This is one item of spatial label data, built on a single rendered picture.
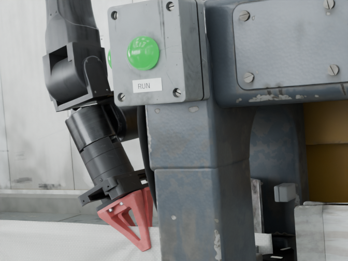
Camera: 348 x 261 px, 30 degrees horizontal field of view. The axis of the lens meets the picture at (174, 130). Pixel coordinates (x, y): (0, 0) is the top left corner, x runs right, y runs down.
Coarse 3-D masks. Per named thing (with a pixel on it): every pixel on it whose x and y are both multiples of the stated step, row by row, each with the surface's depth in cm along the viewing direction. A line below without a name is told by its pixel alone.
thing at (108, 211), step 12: (132, 192) 83; (108, 204) 85; (120, 204) 84; (132, 204) 83; (108, 216) 85; (144, 216) 84; (120, 228) 86; (144, 228) 84; (132, 240) 85; (144, 240) 85
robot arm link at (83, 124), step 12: (72, 108) 88; (84, 108) 86; (96, 108) 87; (108, 108) 91; (72, 120) 86; (84, 120) 86; (96, 120) 86; (108, 120) 88; (120, 120) 90; (72, 132) 87; (84, 132) 86; (96, 132) 86; (108, 132) 86; (120, 132) 91; (84, 144) 86
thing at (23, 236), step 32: (0, 224) 99; (32, 224) 95; (64, 224) 92; (96, 224) 90; (0, 256) 100; (32, 256) 96; (64, 256) 92; (96, 256) 89; (128, 256) 87; (160, 256) 84
